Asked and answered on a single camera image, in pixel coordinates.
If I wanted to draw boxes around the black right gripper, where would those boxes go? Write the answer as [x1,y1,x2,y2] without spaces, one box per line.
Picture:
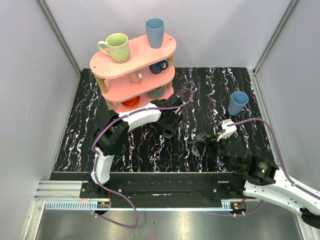
[193,130,240,173]

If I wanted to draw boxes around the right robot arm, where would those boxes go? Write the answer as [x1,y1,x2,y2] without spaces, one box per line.
[205,137,320,229]

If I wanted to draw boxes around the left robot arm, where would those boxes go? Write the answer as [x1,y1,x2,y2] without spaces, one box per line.
[89,94,187,198]

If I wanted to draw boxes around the teal speckled cup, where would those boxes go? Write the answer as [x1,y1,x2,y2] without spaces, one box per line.
[147,85,166,99]

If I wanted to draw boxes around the orange bowl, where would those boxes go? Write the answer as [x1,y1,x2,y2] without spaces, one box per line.
[121,95,141,108]

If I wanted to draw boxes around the pink three-tier shelf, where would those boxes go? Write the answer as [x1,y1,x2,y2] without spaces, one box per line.
[89,33,177,113]

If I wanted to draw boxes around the blue tumbler on table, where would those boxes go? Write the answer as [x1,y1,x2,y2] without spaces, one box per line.
[227,91,249,116]

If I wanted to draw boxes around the dark blue mug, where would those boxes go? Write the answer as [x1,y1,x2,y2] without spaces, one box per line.
[149,60,169,75]

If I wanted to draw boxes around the pink mug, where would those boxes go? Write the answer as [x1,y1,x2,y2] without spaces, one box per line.
[129,71,143,84]

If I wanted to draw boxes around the green mug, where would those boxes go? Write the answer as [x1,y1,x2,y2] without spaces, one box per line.
[97,33,131,64]

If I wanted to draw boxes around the blue tumbler on shelf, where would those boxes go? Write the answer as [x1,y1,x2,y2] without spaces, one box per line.
[145,18,165,49]

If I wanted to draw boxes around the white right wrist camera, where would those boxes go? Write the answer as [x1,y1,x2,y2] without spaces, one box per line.
[216,118,237,142]

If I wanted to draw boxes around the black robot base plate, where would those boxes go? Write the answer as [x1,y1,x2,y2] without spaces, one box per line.
[79,172,258,201]

